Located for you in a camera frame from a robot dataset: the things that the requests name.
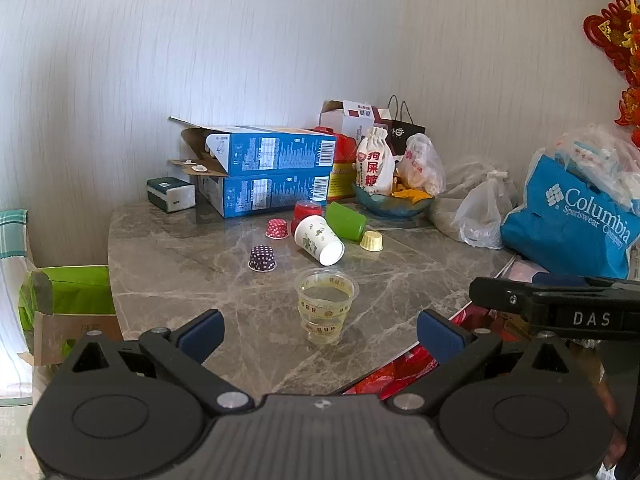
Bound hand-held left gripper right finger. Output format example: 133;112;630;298
389;310;592;414

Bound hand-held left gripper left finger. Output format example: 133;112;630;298
55;309;253;416

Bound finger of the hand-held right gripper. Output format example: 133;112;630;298
469;272;640;311

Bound clear printed plastic cup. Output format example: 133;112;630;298
294;269;361;346

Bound green plastic cup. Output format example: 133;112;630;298
325;201;369;241

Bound white floral paper cup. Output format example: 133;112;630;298
293;215;346;267

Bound red plastic cup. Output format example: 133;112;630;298
291;200;324;236

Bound red packages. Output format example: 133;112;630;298
344;260;541;402

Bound white plastic bag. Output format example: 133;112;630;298
428;159;522;251

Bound purple polka dot cupcake liner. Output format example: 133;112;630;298
247;244;278;273

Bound blue shopping bag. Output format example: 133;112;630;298
500;149;640;281

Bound orange snack packet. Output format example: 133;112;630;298
391;184;434;202

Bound green cardboard box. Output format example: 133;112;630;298
18;265;124;367

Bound blue ceramic bowl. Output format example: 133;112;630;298
351;182;436;219

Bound green white tissue box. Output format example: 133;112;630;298
146;177;196;212

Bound clear plastic snack bag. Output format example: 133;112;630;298
395;133;447;197

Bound blue cardboard box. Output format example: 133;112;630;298
168;159;331;219
168;116;338;179

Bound clear plastic bag of packets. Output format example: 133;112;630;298
549;125;640;211

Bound dark paper gift bag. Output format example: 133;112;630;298
384;95;427;159

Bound red box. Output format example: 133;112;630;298
314;126;360;201

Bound teal plaid cloth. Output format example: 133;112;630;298
0;209;30;262

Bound white red carton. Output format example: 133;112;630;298
319;100;393;142

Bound white drawstring pouch red print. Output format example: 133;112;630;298
355;127;396;197

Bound red knot wall decoration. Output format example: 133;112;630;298
583;0;640;147

